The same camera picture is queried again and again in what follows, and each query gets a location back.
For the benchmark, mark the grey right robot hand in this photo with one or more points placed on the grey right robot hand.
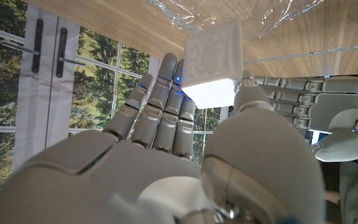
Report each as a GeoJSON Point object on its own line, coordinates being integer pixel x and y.
{"type": "Point", "coordinates": [135, 174]}

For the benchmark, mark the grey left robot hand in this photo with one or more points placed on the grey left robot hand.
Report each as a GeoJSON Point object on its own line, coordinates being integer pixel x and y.
{"type": "Point", "coordinates": [337, 105]}

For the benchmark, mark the white cube package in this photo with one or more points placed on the white cube package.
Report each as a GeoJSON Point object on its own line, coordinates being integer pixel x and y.
{"type": "Point", "coordinates": [213, 59]}

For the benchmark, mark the clear plastic wrap sheet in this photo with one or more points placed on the clear plastic wrap sheet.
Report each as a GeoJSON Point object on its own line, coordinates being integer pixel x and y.
{"type": "Point", "coordinates": [222, 12]}

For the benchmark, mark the grey tape outline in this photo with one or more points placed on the grey tape outline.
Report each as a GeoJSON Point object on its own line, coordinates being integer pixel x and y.
{"type": "Point", "coordinates": [306, 53]}

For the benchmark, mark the printed window forest backdrop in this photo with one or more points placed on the printed window forest backdrop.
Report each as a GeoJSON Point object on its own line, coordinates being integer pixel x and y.
{"type": "Point", "coordinates": [42, 102]}

